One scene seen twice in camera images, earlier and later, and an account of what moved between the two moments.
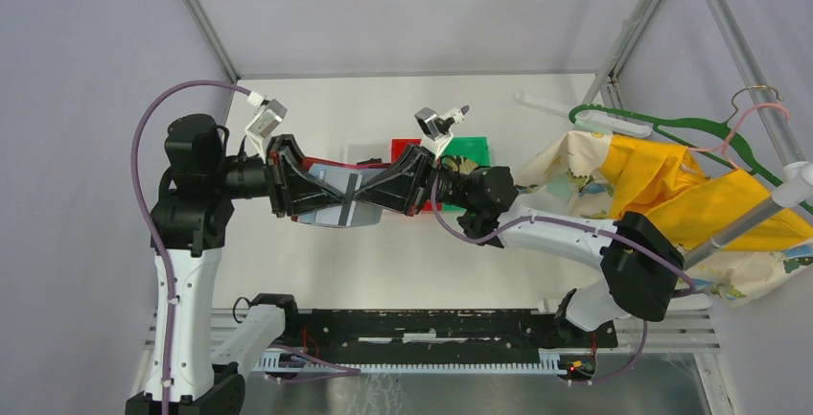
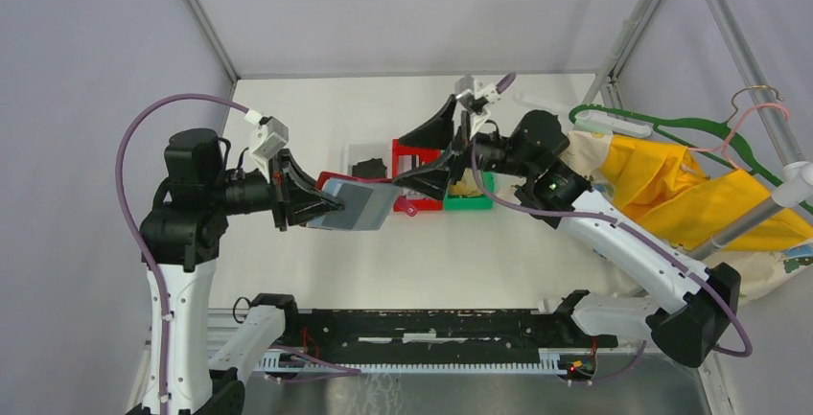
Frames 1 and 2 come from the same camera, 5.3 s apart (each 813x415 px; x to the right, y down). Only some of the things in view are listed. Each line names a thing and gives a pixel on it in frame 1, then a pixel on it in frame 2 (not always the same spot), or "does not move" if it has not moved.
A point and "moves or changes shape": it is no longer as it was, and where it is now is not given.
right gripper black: (403, 187) to (438, 133)
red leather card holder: (398, 146) moves or changes shape
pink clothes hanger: (735, 128) does not move
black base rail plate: (389, 331) does not move
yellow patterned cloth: (736, 243) does not move
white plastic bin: (360, 151) does not move
